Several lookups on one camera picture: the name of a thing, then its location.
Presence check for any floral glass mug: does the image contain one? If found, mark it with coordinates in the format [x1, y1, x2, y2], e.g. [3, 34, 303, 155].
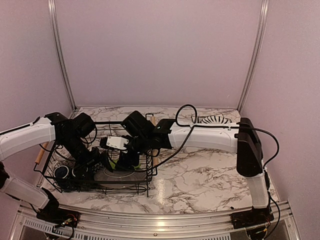
[54, 146, 75, 166]

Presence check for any grey reindeer plate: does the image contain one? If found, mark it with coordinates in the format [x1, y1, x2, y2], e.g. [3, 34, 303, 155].
[94, 168, 146, 189]

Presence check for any dark blue cup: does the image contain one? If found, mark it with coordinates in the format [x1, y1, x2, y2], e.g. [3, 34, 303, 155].
[53, 165, 69, 179]

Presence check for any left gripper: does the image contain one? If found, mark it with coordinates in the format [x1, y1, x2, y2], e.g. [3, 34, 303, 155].
[59, 135, 113, 185]

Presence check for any right aluminium frame post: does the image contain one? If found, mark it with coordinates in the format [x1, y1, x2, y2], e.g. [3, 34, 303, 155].
[237, 0, 270, 113]

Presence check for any striped round plate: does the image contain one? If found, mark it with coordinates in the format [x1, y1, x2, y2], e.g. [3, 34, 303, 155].
[200, 115, 232, 125]

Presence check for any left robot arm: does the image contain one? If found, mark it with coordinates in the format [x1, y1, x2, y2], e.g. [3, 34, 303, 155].
[0, 112, 100, 223]

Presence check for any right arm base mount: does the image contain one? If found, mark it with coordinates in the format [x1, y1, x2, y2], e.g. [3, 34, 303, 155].
[230, 205, 275, 229]

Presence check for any dark teal cup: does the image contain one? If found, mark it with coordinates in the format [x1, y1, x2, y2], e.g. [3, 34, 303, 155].
[71, 168, 80, 179]

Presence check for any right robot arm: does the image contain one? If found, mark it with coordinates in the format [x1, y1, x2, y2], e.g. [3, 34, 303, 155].
[100, 110, 273, 224]

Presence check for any aluminium frame post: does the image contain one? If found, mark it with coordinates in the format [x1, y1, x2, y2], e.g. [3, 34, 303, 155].
[237, 0, 270, 113]
[47, 0, 77, 112]

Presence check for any front aluminium rail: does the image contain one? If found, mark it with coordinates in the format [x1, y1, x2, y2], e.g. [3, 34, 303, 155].
[9, 201, 301, 240]

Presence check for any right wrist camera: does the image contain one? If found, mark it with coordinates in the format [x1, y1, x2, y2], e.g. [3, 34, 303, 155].
[99, 136, 129, 153]

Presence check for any left aluminium frame post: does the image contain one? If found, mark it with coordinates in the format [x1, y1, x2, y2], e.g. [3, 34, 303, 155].
[47, 0, 77, 112]

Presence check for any green plate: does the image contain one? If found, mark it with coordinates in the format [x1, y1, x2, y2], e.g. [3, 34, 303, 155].
[109, 161, 141, 172]

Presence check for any black wire dish rack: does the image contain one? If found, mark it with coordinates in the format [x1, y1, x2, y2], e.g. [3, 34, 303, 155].
[34, 113, 159, 193]

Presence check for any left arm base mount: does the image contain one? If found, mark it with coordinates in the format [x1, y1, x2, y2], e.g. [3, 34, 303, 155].
[36, 188, 80, 228]

